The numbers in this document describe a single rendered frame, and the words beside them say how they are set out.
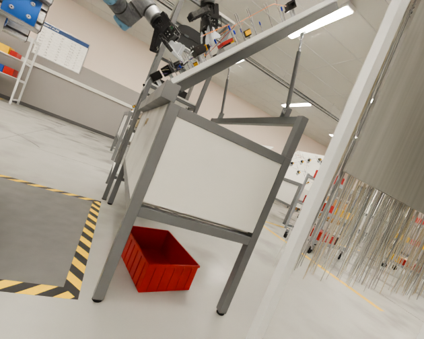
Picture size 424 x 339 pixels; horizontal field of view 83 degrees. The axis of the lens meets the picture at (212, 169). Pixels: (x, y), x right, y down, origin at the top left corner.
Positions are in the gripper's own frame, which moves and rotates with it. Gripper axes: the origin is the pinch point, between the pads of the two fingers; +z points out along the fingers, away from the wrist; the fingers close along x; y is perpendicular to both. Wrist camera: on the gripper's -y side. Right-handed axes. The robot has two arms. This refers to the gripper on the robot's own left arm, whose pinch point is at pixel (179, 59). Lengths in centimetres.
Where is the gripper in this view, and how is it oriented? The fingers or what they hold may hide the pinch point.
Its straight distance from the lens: 122.7
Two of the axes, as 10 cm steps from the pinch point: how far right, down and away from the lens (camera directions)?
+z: 5.8, 8.2, 0.2
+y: 7.5, -5.2, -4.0
